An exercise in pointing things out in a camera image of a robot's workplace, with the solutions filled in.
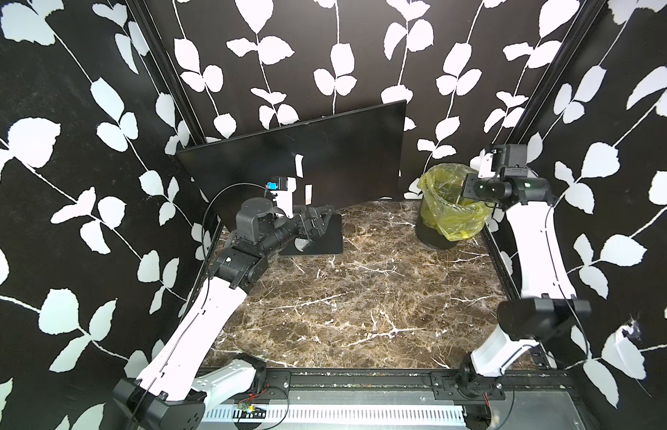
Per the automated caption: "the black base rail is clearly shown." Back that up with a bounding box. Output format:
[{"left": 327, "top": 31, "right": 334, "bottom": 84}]
[{"left": 248, "top": 367, "right": 573, "bottom": 404}]

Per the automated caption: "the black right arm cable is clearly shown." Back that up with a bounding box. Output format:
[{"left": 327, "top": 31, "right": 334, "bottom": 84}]
[{"left": 542, "top": 203, "right": 592, "bottom": 356}]

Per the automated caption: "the white perforated cable tray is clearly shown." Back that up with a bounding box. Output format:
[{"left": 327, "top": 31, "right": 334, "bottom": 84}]
[{"left": 202, "top": 404, "right": 466, "bottom": 427}]

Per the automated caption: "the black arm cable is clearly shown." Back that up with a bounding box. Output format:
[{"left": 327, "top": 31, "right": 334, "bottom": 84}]
[
  {"left": 542, "top": 203, "right": 592, "bottom": 356},
  {"left": 201, "top": 182, "right": 270, "bottom": 270}
]

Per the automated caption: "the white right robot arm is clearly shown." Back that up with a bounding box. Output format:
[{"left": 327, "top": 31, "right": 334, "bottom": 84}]
[{"left": 461, "top": 174, "right": 591, "bottom": 385}]

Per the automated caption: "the black waste bin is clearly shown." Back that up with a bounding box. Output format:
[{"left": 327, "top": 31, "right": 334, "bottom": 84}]
[{"left": 415, "top": 215, "right": 458, "bottom": 250}]

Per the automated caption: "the black monitor stand base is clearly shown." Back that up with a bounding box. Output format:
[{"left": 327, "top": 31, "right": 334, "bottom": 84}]
[{"left": 280, "top": 213, "right": 343, "bottom": 256}]

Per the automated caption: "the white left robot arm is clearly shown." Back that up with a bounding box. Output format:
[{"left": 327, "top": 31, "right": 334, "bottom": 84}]
[{"left": 113, "top": 197, "right": 334, "bottom": 429}]

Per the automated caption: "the black flat monitor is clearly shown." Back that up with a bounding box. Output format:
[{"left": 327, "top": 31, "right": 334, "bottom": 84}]
[{"left": 177, "top": 101, "right": 406, "bottom": 230}]

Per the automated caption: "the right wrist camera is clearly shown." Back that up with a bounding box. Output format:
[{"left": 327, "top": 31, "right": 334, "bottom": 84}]
[{"left": 478, "top": 144, "right": 529, "bottom": 179}]

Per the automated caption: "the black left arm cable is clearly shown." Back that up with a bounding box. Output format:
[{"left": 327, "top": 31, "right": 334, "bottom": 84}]
[{"left": 201, "top": 182, "right": 270, "bottom": 270}]

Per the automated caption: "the yellow-green bin liner bag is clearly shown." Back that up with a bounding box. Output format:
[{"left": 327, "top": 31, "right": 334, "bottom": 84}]
[{"left": 418, "top": 163, "right": 493, "bottom": 242}]

